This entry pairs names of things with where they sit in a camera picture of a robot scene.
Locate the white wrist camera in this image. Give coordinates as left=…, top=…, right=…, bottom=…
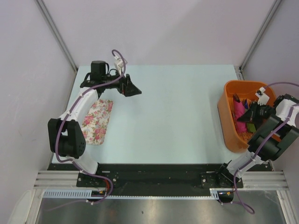
left=255, top=87, right=270, bottom=105
left=114, top=56, right=128, bottom=74

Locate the orange plastic basin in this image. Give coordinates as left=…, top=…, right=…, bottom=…
left=217, top=80, right=267, bottom=153

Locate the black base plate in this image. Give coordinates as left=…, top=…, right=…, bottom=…
left=47, top=163, right=273, bottom=197

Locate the white cable duct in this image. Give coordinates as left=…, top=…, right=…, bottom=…
left=43, top=189, right=219, bottom=200

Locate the right aluminium corner post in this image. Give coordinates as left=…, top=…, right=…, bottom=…
left=239, top=0, right=283, bottom=72

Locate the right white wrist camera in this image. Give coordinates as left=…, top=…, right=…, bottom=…
left=255, top=87, right=270, bottom=105

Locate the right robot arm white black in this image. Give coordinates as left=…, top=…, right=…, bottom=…
left=215, top=94, right=299, bottom=187

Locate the aluminium corner post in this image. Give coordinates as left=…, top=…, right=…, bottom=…
left=34, top=0, right=78, bottom=73
left=239, top=0, right=283, bottom=72

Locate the green napkin in basin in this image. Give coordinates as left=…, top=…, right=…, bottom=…
left=246, top=123, right=256, bottom=133

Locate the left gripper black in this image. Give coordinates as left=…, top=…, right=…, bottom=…
left=102, top=68, right=141, bottom=97

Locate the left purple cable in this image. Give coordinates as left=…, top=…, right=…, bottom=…
left=44, top=49, right=128, bottom=212

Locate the black fork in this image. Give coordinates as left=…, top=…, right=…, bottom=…
left=233, top=94, right=240, bottom=103

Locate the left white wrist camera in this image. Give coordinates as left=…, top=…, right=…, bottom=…
left=114, top=56, right=128, bottom=74

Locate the floral cloth mat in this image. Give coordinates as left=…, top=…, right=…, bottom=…
left=81, top=99, right=114, bottom=145

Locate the left aluminium corner post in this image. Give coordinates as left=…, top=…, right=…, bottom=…
left=34, top=0, right=78, bottom=73

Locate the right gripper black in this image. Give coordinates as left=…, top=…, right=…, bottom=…
left=237, top=101, right=277, bottom=124

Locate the aluminium rail frame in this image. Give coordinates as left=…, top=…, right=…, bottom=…
left=34, top=170, right=289, bottom=190

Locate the pink paper napkin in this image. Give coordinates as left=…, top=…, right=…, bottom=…
left=233, top=100, right=247, bottom=133

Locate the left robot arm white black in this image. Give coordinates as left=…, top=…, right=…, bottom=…
left=48, top=58, right=141, bottom=187

